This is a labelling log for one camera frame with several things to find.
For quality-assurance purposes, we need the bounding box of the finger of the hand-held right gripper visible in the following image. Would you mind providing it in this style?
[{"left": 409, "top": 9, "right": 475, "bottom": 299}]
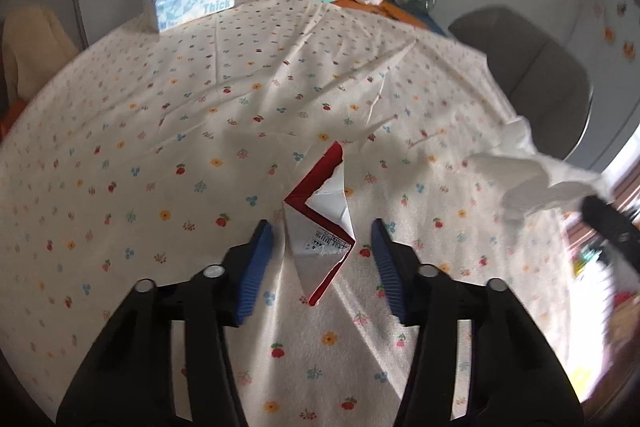
[{"left": 580, "top": 196, "right": 640, "bottom": 268}]

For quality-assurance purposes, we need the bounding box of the floral tablecloth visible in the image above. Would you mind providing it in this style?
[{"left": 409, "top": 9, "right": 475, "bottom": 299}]
[{"left": 0, "top": 0, "right": 626, "bottom": 427}]

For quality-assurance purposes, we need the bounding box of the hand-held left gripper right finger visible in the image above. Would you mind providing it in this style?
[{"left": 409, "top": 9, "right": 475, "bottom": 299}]
[{"left": 370, "top": 218, "right": 586, "bottom": 427}]

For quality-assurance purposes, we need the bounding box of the beige chair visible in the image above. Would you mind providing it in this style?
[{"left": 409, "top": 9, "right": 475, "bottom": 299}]
[{"left": 0, "top": 4, "right": 78, "bottom": 108}]

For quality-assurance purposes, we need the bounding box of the white tissue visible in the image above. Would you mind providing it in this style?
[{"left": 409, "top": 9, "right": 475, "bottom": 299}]
[{"left": 467, "top": 116, "right": 616, "bottom": 223}]

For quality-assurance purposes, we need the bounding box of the orange cushion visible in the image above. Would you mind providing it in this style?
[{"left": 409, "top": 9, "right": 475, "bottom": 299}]
[{"left": 0, "top": 99, "right": 26, "bottom": 138}]

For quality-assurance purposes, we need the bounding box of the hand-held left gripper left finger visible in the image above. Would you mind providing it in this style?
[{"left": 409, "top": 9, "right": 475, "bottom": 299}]
[{"left": 55, "top": 219, "right": 276, "bottom": 427}]

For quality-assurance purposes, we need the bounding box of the grey chair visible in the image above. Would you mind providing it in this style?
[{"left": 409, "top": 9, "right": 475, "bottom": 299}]
[{"left": 447, "top": 7, "right": 608, "bottom": 168}]

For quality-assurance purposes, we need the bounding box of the red and white paper wrapper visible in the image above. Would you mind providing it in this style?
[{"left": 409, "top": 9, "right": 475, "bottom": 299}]
[{"left": 282, "top": 141, "right": 357, "bottom": 308}]

